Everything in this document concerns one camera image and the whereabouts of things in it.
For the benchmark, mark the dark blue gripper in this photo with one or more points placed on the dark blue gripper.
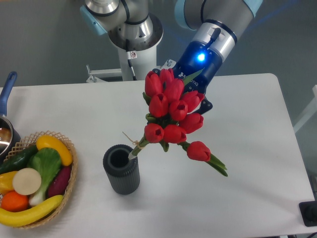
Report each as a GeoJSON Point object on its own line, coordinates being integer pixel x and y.
{"type": "Point", "coordinates": [196, 58]}

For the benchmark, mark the red tulip bouquet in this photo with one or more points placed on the red tulip bouquet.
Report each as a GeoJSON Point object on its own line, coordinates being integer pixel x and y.
{"type": "Point", "coordinates": [171, 117]}

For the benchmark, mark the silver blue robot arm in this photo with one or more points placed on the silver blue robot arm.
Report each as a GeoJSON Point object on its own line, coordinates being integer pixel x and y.
{"type": "Point", "coordinates": [135, 32]}

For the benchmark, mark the dark grey ribbed vase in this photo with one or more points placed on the dark grey ribbed vase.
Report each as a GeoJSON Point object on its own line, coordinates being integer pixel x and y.
{"type": "Point", "coordinates": [122, 172]}

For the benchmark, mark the white furniture edge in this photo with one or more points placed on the white furniture edge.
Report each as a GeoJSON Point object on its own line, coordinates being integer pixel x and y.
{"type": "Point", "coordinates": [307, 112]}

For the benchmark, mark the yellow squash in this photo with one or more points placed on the yellow squash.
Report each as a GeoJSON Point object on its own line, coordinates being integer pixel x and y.
{"type": "Point", "coordinates": [48, 141]}

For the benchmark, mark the green bok choy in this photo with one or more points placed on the green bok choy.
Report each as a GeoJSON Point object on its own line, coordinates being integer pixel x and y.
{"type": "Point", "coordinates": [47, 163]}

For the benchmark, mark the purple sweet potato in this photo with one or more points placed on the purple sweet potato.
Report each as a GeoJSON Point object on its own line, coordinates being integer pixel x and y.
{"type": "Point", "coordinates": [60, 183]}

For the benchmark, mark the woven wicker basket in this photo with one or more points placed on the woven wicker basket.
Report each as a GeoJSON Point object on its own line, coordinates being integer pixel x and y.
{"type": "Point", "coordinates": [31, 140]}

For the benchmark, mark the black device at table edge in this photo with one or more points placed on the black device at table edge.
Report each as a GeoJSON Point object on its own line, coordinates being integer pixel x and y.
{"type": "Point", "coordinates": [309, 213]}

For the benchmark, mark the dark green cucumber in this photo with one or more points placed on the dark green cucumber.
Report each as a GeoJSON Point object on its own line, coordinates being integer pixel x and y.
{"type": "Point", "coordinates": [18, 161]}

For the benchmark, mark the yellow bell pepper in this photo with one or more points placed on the yellow bell pepper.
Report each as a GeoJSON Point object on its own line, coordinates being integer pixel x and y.
{"type": "Point", "coordinates": [6, 180]}

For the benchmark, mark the orange fruit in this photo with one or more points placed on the orange fruit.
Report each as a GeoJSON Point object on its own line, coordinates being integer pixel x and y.
{"type": "Point", "coordinates": [14, 202]}

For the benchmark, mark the yellow banana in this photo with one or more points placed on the yellow banana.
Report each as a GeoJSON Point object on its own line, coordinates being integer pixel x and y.
{"type": "Point", "coordinates": [26, 217]}

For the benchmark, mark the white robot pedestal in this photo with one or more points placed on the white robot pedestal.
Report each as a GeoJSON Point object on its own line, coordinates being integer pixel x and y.
{"type": "Point", "coordinates": [137, 63]}

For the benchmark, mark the white metal frame bracket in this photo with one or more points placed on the white metal frame bracket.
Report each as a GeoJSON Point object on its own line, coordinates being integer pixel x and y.
{"type": "Point", "coordinates": [95, 76]}

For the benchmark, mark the blue handled saucepan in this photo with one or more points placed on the blue handled saucepan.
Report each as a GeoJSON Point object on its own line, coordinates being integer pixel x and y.
{"type": "Point", "coordinates": [8, 135]}

